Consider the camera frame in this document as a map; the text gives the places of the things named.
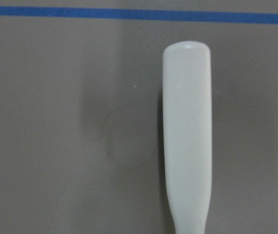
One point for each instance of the beige hand brush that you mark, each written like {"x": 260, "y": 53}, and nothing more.
{"x": 187, "y": 131}

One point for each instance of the blue tape grid lines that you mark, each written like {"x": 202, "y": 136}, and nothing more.
{"x": 140, "y": 14}

